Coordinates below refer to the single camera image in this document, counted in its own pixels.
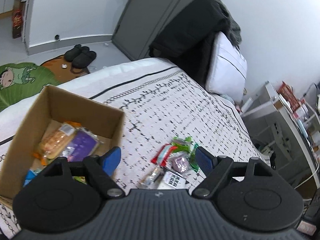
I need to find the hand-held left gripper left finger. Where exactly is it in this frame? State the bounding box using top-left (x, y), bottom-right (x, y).
top-left (40, 147), bottom-right (126, 200)

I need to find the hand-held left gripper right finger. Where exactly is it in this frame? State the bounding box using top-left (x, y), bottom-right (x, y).
top-left (191, 147), bottom-right (273, 198)

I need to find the pile of snack packets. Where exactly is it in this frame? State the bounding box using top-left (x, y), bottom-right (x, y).
top-left (139, 136), bottom-right (208, 191)

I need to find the purple snack packet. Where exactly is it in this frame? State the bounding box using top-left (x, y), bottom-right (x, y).
top-left (61, 129), bottom-right (103, 162)

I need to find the orange biscuit packet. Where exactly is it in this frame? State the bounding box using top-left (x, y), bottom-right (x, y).
top-left (33, 122), bottom-right (82, 166)

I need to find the blue snack packet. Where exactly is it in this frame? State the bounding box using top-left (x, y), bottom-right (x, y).
top-left (24, 169), bottom-right (43, 187)

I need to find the white desk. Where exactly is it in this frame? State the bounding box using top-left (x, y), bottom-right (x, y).
top-left (240, 81), bottom-right (320, 202)

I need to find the white bed sheet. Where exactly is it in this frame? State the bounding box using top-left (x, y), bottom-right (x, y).
top-left (0, 57), bottom-right (180, 145)

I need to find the white padded pillow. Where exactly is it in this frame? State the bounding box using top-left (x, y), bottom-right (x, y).
top-left (205, 31), bottom-right (248, 103)

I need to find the red basket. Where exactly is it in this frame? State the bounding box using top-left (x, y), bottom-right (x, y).
top-left (278, 81), bottom-right (301, 111)

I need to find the cartoon floor mat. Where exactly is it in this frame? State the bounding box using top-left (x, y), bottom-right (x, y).
top-left (0, 55), bottom-right (90, 113)

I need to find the black jacket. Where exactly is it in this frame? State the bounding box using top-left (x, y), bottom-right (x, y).
top-left (149, 0), bottom-right (229, 93)

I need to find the grey fleece jacket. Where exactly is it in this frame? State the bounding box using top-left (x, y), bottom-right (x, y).
top-left (212, 0), bottom-right (242, 50)

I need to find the grey door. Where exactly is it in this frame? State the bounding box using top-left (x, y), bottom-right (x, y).
top-left (111, 0), bottom-right (225, 62)

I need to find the cola bottle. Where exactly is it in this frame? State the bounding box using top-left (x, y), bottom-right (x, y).
top-left (12, 9), bottom-right (23, 39)

